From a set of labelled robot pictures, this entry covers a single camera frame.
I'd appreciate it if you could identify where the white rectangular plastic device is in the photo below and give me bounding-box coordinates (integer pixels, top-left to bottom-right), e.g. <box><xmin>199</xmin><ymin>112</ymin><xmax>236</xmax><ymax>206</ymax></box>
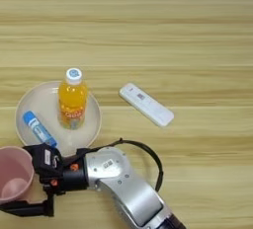
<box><xmin>119</xmin><ymin>82</ymin><xmax>175</xmax><ymax>128</ymax></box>

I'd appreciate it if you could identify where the pink plastic cup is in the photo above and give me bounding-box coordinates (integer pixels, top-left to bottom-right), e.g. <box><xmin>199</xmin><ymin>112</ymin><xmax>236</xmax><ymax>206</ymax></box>
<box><xmin>0</xmin><ymin>145</ymin><xmax>36</xmax><ymax>205</ymax></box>

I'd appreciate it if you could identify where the beige round plate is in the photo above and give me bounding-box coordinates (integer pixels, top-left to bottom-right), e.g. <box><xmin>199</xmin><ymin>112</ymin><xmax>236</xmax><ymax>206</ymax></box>
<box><xmin>15</xmin><ymin>80</ymin><xmax>103</xmax><ymax>158</ymax></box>

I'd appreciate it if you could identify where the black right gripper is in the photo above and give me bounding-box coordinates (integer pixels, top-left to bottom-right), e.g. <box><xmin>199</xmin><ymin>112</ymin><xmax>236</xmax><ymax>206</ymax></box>
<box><xmin>0</xmin><ymin>143</ymin><xmax>92</xmax><ymax>218</ymax></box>

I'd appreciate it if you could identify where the orange juice bottle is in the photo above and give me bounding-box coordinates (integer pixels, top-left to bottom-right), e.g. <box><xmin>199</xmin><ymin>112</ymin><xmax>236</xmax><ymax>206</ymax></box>
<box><xmin>57</xmin><ymin>67</ymin><xmax>89</xmax><ymax>130</ymax></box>

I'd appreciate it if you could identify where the small black box white label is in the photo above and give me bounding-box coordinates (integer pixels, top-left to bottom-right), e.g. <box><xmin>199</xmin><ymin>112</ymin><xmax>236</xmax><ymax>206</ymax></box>
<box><xmin>31</xmin><ymin>143</ymin><xmax>64</xmax><ymax>186</ymax></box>

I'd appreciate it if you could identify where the blue glue stick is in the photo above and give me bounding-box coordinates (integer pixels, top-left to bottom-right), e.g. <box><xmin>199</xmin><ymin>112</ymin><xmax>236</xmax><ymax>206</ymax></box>
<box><xmin>22</xmin><ymin>110</ymin><xmax>58</xmax><ymax>149</ymax></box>

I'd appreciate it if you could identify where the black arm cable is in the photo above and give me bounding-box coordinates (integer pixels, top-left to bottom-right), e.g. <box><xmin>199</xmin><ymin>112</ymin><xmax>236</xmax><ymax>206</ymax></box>
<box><xmin>88</xmin><ymin>137</ymin><xmax>165</xmax><ymax>192</ymax></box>

